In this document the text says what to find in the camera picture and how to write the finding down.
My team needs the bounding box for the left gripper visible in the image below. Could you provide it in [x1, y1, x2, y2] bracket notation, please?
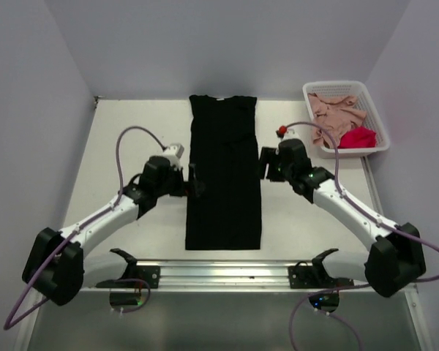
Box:
[154, 162, 204, 196]

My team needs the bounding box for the black t shirt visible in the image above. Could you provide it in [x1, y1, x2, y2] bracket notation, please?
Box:
[185, 95, 262, 251]

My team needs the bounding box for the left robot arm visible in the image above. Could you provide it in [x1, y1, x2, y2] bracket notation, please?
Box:
[22, 156, 205, 306]

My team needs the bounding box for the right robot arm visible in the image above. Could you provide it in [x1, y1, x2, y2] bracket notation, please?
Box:
[259, 138, 426, 298]

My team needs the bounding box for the beige t shirt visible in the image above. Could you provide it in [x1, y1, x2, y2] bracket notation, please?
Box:
[307, 93, 367, 148]

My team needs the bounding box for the red t shirt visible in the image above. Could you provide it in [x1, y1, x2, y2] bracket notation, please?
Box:
[339, 127, 377, 149]

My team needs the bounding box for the white plastic basket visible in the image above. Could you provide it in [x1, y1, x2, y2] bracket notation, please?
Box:
[302, 80, 390, 158]

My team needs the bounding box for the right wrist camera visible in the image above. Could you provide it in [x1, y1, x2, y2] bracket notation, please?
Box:
[276, 126, 301, 141]

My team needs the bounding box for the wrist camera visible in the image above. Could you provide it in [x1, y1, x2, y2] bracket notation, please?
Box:
[162, 143, 184, 167]
[276, 126, 301, 141]

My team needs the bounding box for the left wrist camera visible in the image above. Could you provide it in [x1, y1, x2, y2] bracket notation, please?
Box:
[162, 143, 184, 167]

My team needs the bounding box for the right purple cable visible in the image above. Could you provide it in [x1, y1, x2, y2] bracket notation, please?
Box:
[277, 121, 439, 351]

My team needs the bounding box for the purple cable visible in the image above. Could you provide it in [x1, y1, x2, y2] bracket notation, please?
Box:
[277, 121, 439, 351]
[3, 126, 169, 330]

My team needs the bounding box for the aluminium mounting rail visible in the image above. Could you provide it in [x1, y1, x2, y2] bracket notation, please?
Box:
[32, 259, 418, 293]

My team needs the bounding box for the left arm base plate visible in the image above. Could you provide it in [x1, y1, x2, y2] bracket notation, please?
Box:
[96, 265, 161, 289]

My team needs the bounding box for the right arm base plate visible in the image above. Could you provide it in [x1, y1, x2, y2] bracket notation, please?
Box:
[288, 265, 354, 289]

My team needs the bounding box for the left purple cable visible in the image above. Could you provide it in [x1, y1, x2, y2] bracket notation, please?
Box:
[3, 126, 169, 330]

